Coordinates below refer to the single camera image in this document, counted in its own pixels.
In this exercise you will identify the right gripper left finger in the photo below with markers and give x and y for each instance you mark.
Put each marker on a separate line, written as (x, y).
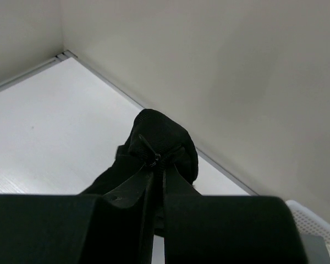
(59, 229)

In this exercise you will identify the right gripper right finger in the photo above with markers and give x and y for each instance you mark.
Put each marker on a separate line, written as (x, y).
(226, 229)

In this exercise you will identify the black pleated skirt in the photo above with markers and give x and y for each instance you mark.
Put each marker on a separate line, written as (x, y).
(159, 148)

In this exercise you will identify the white plastic basket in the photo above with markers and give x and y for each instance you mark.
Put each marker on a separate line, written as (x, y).
(308, 222)

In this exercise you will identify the grey skirt in basket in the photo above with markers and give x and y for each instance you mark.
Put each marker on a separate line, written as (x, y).
(315, 248)

